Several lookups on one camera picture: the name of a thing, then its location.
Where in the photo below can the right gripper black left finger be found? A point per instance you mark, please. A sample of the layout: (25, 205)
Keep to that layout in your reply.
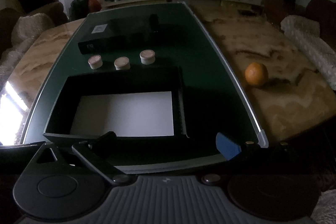
(94, 154)

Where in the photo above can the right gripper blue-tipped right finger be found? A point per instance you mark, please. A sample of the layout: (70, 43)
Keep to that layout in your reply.
(228, 148)

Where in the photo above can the round wooden container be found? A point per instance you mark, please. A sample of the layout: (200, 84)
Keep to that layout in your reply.
(147, 57)
(95, 62)
(122, 63)

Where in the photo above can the black box lid with label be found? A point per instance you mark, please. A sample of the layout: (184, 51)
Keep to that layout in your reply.
(120, 34)

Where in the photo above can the open black storage box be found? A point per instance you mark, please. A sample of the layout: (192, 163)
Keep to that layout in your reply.
(140, 102)

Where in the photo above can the orange fruit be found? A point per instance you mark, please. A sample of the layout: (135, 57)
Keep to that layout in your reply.
(256, 74)

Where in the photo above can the dark green desk mat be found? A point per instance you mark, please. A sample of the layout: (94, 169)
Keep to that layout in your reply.
(213, 99)

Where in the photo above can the white fluffy cushion right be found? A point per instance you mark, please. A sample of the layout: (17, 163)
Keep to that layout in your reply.
(304, 33)

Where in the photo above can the beige fluffy blanket left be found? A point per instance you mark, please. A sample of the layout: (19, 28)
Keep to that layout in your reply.
(19, 32)

